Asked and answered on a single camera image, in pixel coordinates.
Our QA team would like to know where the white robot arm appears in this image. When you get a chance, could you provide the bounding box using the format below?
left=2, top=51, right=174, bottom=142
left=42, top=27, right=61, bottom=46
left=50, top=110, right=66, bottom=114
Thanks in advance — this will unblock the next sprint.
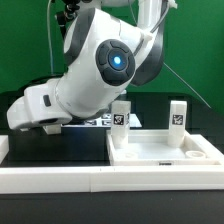
left=7, top=0, right=177, bottom=129

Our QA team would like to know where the black cable bundle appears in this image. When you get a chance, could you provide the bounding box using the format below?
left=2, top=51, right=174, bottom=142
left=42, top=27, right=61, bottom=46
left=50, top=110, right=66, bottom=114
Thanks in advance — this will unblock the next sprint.
left=18, top=75, right=68, bottom=93

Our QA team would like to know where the white U-shaped fence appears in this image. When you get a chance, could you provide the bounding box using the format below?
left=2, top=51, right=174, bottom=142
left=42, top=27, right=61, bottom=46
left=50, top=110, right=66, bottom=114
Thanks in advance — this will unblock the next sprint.
left=0, top=133, right=224, bottom=195

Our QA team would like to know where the white thin cable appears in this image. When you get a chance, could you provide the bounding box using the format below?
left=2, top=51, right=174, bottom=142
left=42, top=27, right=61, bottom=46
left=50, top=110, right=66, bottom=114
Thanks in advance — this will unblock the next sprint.
left=46, top=0, right=56, bottom=76

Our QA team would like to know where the white square tabletop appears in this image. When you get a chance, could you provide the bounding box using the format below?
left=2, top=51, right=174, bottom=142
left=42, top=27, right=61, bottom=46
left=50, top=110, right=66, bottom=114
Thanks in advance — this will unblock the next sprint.
left=106, top=129, right=224, bottom=166

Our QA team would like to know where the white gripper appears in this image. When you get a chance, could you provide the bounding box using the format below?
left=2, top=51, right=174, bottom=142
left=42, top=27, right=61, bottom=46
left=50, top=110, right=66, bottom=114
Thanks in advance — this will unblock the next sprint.
left=7, top=79, right=72, bottom=130

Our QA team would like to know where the white sheet with AprilTags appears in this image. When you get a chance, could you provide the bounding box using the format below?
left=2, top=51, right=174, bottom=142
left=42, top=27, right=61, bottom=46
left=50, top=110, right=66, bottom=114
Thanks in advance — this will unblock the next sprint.
left=66, top=113, right=141, bottom=128

